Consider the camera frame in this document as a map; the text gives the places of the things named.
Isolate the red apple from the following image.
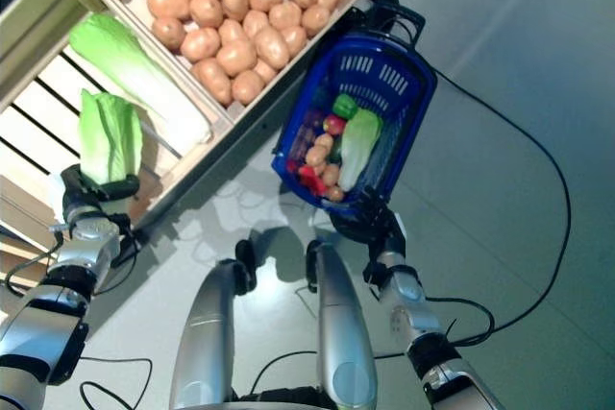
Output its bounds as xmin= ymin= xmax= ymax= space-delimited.
xmin=322 ymin=114 xmax=348 ymax=136

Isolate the dark green cucumber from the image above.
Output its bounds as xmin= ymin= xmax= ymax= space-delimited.
xmin=329 ymin=135 xmax=348 ymax=164

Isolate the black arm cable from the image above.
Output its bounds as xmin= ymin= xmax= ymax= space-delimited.
xmin=422 ymin=295 xmax=496 ymax=349
xmin=3 ymin=230 xmax=66 ymax=297

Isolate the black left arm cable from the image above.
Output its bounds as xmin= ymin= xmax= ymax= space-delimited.
xmin=3 ymin=230 xmax=66 ymax=297

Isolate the left five-finger robot hand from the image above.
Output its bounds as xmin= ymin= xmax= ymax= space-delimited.
xmin=60 ymin=163 xmax=143 ymax=223

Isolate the black floor cable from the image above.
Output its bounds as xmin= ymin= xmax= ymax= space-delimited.
xmin=430 ymin=68 xmax=573 ymax=334

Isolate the green bell pepper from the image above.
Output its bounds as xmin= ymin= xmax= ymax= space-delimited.
xmin=332 ymin=94 xmax=359 ymax=118

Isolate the green napa cabbage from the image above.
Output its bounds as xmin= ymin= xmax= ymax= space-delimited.
xmin=68 ymin=13 xmax=215 ymax=145
xmin=77 ymin=87 xmax=145 ymax=185
xmin=337 ymin=108 xmax=384 ymax=193

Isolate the black robot waist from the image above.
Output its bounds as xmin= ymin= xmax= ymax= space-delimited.
xmin=175 ymin=383 xmax=340 ymax=410

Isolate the right five-finger robot hand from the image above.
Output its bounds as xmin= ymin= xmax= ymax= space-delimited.
xmin=331 ymin=186 xmax=410 ymax=258

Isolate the purple eggplant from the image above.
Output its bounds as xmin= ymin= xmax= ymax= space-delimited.
xmin=300 ymin=109 xmax=328 ymax=140

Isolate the red chili pepper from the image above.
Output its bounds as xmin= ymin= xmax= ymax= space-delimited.
xmin=296 ymin=164 xmax=328 ymax=196

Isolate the silver robot right leg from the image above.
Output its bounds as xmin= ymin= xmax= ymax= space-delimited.
xmin=306 ymin=238 xmax=380 ymax=410

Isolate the blue plastic shopping basket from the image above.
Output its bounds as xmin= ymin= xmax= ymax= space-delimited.
xmin=271 ymin=1 xmax=438 ymax=212

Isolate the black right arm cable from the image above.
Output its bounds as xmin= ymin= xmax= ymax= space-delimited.
xmin=422 ymin=295 xmax=496 ymax=349

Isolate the wooden display rack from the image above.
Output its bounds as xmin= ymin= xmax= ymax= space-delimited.
xmin=0 ymin=0 xmax=385 ymax=286

